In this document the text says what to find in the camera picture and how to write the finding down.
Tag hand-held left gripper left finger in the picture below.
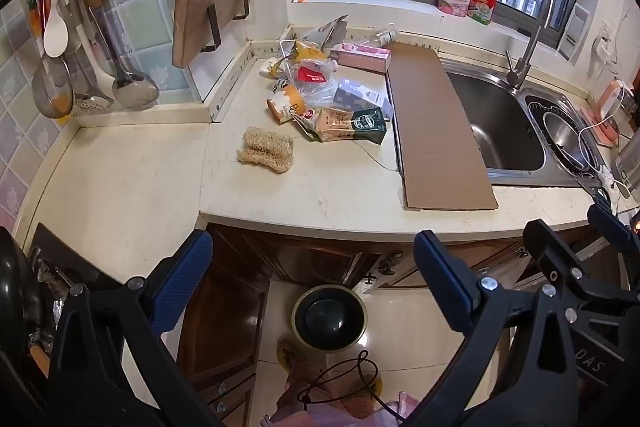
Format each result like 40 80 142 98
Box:
47 229 221 427

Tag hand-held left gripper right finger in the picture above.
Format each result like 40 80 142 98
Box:
414 229 587 427

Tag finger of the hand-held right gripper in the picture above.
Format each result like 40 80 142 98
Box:
587 203 640 259
522 219 626 333

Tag round black trash bin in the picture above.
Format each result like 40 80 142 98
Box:
291 284 369 353

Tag green and tan carton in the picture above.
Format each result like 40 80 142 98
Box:
299 106 388 144

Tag grey and white carton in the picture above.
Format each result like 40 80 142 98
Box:
332 78 394 118

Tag orange snack packet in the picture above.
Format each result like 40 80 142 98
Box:
266 84 307 124

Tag pink strawberry drink carton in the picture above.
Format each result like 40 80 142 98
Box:
330 42 392 75

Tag clear bag with red label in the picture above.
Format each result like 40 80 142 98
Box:
287 58 342 108

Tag yellow cracker wrapper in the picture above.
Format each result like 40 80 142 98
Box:
280 39 326 64

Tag white drink carton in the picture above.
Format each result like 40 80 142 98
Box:
300 14 350 54

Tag grey countertop appliance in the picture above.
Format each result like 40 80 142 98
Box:
611 142 640 190

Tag pink countertop appliance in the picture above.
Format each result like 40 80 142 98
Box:
594 79 640 145

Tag black gas stove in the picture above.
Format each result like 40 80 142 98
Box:
27 222 123 348

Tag yellow embroidered slipper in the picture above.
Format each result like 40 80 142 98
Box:
276 333 302 371

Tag stainless steel sink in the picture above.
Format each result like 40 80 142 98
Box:
440 56 608 188

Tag brown cardboard sheet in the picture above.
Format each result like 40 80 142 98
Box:
387 43 499 210

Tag loofah scrubber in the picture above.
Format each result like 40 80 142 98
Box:
236 127 296 170

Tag black wok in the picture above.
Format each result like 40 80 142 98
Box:
0 226 48 380

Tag person's pink pants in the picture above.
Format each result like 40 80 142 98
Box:
262 354 421 427

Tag slotted steel spoon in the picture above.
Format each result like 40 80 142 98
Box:
70 7 113 112

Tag steel kitchen faucet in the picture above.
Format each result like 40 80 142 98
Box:
505 0 557 90

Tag steel mesh strainer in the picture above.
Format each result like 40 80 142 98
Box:
31 54 76 118

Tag black cutting board rack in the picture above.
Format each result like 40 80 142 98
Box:
200 0 251 54

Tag white rice paddle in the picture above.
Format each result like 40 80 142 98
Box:
42 0 69 58

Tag orange peeler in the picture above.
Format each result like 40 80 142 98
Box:
27 0 46 40

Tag white power cable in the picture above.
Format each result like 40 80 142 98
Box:
575 117 636 200

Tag black lanyard cord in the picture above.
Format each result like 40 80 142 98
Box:
297 349 406 425

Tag white wall switch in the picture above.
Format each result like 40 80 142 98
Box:
597 19 619 58

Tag steel ladle with wooden handle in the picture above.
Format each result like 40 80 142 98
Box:
75 0 161 110

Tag white wall outlet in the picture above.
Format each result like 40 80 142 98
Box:
557 3 592 61

